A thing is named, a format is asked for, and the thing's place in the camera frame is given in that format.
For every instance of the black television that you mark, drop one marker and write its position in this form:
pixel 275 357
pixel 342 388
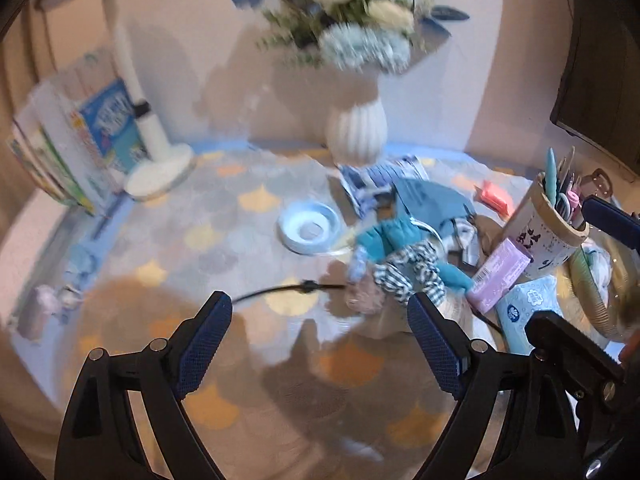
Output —
pixel 605 60

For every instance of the blue and white wet wipes pack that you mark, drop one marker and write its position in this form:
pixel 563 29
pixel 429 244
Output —
pixel 370 175

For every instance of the bamboo pen holder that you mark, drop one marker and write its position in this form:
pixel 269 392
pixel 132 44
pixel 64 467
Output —
pixel 540 235

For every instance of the row of books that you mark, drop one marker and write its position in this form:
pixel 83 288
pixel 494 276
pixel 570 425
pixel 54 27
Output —
pixel 70 130

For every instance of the blue dotted tissue pack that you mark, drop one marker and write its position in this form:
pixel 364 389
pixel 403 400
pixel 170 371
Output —
pixel 525 310

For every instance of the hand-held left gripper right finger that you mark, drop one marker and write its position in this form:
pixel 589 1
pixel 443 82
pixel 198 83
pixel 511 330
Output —
pixel 435 345

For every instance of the small white figurine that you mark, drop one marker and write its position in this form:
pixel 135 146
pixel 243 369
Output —
pixel 37 310

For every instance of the white desk lamp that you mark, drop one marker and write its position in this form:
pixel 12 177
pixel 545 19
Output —
pixel 150 130

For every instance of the doll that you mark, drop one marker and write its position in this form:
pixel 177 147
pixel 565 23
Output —
pixel 395 250

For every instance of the blue and white flower bouquet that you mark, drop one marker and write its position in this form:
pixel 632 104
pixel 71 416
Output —
pixel 350 20

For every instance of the pink packet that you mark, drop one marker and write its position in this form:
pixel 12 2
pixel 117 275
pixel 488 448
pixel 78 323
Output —
pixel 494 197

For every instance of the purple packet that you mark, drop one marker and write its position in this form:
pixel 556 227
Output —
pixel 497 275

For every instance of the blue and white tape roll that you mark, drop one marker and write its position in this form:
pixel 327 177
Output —
pixel 295 232

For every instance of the white ribbed vase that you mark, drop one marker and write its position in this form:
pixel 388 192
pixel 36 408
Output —
pixel 356 127

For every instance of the small brown handbag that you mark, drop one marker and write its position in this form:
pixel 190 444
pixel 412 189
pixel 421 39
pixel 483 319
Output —
pixel 601 185

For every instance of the bunch of pens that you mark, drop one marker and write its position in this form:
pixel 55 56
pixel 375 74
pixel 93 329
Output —
pixel 551 180

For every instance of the blue cloth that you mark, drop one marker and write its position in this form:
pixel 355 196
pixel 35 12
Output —
pixel 430 205

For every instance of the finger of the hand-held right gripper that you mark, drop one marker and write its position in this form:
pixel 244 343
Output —
pixel 612 220
pixel 570 342

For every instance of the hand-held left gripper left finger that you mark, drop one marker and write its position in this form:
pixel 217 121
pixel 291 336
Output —
pixel 202 340

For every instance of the ribbed glass plate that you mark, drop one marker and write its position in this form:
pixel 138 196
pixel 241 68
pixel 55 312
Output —
pixel 590 305

